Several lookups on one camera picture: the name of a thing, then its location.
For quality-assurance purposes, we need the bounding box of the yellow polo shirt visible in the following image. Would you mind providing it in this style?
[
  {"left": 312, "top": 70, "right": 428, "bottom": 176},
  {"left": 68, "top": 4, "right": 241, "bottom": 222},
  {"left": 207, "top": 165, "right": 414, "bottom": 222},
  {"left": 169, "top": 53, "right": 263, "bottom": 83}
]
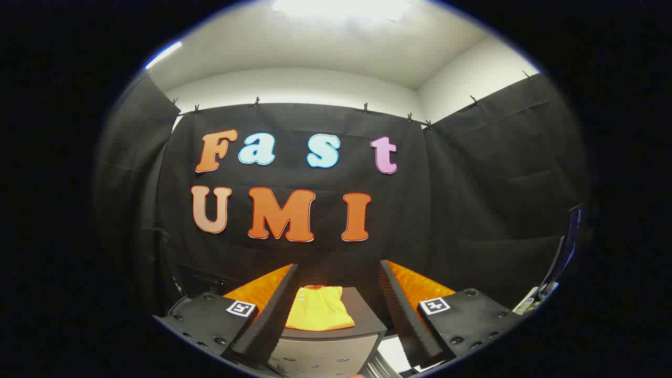
[{"left": 285, "top": 285, "right": 356, "bottom": 332}]

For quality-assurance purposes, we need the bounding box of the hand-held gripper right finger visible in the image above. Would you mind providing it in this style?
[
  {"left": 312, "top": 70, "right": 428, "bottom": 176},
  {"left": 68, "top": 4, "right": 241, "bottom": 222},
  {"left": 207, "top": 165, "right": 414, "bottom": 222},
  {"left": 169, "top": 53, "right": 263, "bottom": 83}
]
[{"left": 379, "top": 259, "right": 526, "bottom": 371}]

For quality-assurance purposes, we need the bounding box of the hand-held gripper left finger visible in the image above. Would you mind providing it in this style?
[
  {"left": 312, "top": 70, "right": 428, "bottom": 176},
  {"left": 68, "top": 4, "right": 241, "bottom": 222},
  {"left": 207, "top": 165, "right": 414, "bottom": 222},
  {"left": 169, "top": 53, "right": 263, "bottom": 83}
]
[{"left": 152, "top": 262, "right": 300, "bottom": 365}]

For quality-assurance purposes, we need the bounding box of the small white object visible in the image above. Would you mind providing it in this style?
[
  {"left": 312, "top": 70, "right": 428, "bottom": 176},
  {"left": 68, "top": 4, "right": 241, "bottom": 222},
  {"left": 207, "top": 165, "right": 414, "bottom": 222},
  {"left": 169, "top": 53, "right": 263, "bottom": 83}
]
[{"left": 513, "top": 282, "right": 559, "bottom": 316}]

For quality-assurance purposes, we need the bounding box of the dark transparent washing machine lid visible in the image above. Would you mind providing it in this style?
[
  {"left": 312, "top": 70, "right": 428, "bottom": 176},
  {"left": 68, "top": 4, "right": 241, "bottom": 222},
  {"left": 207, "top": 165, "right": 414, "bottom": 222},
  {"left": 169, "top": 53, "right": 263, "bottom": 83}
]
[{"left": 176, "top": 264, "right": 247, "bottom": 297}]

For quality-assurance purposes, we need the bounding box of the white board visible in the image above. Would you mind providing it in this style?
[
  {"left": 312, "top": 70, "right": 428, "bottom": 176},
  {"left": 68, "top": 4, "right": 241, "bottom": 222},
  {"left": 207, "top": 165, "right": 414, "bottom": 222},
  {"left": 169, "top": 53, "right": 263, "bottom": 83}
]
[{"left": 377, "top": 336, "right": 422, "bottom": 374}]

